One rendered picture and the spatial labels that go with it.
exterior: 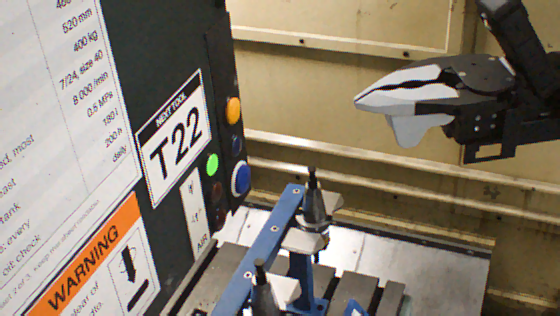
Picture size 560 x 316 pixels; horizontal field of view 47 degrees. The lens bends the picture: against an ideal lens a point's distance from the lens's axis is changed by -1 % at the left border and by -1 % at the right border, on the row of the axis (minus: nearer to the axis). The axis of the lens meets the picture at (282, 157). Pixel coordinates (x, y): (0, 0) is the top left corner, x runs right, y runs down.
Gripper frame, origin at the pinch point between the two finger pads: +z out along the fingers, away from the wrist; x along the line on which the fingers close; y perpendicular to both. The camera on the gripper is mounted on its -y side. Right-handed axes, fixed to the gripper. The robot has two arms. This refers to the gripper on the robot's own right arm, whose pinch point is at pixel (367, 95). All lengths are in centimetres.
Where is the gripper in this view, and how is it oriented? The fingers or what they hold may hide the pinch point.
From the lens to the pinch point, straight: 60.7
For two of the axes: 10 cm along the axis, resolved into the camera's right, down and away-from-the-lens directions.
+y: 0.7, 8.0, 5.9
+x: -1.4, -5.8, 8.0
